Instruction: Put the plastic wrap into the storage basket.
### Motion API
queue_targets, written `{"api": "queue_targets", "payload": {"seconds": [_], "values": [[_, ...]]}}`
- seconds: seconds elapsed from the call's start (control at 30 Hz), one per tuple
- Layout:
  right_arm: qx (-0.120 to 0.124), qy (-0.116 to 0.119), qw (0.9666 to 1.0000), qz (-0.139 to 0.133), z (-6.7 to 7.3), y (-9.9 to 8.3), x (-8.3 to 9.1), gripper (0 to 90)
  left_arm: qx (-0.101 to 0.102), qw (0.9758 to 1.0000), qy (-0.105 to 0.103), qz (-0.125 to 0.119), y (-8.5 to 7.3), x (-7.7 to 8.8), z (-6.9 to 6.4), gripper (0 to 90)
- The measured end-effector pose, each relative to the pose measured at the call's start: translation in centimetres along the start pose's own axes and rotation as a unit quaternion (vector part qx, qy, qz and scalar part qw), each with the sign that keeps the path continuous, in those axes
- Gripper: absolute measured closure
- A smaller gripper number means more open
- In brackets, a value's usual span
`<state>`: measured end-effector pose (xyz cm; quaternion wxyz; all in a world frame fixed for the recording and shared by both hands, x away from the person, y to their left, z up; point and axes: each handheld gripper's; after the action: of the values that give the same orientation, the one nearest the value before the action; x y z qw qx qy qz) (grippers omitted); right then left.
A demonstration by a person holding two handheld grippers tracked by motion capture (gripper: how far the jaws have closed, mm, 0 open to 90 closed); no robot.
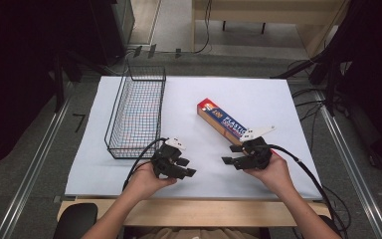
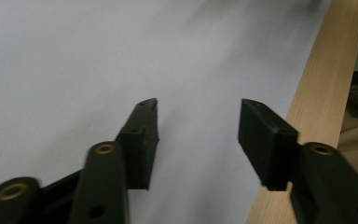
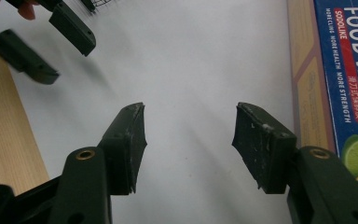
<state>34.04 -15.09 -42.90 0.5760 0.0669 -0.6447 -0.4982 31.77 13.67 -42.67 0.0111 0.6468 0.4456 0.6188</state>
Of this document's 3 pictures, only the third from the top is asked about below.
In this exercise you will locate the blue food wrap box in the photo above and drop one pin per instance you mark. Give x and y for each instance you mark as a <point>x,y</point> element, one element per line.
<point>351,77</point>

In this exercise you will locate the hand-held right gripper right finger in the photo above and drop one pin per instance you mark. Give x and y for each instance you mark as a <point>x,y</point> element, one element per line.
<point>262,146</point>

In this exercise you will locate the white table mat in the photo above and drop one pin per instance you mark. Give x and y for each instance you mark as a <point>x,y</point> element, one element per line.
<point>183,68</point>

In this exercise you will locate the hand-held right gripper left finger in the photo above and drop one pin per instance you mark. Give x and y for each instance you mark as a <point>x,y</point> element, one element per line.
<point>125,146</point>

